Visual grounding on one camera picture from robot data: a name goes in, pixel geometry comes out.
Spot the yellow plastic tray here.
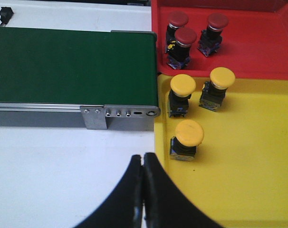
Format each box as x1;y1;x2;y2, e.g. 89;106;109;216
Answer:
154;75;288;228

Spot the black photoelectric sensor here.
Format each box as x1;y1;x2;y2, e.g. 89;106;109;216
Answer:
0;7;14;27

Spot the green conveyor belt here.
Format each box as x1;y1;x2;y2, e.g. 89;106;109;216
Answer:
0;28;158;106

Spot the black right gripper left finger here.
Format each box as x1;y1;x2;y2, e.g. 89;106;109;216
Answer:
76;155;143;228

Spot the red mushroom push button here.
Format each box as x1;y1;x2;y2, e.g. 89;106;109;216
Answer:
164;11;189;53

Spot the aluminium conveyor side rail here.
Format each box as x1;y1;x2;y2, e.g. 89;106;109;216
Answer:
0;102;81;113

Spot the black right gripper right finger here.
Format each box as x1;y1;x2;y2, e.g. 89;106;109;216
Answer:
144;152;222;228

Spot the yellow mushroom push button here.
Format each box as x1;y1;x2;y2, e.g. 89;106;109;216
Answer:
168;74;196;117

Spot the steel conveyor tail plate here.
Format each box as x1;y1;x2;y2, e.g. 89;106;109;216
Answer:
104;104;161;118

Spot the red plastic tray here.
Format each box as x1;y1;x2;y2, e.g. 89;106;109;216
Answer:
151;0;288;80

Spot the steel conveyor support bracket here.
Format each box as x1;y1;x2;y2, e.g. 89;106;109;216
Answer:
80;105;107;130

